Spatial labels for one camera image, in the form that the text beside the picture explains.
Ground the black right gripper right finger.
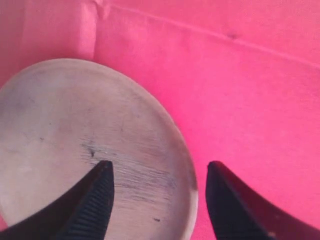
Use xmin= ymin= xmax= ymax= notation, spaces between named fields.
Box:
xmin=205 ymin=161 xmax=320 ymax=240

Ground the red scalloped table mat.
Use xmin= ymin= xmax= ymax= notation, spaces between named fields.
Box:
xmin=0 ymin=0 xmax=320 ymax=240

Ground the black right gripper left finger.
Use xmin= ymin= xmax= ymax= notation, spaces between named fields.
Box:
xmin=0 ymin=160 xmax=115 ymax=240

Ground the brown round plate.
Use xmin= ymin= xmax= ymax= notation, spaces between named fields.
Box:
xmin=0 ymin=59 xmax=198 ymax=240

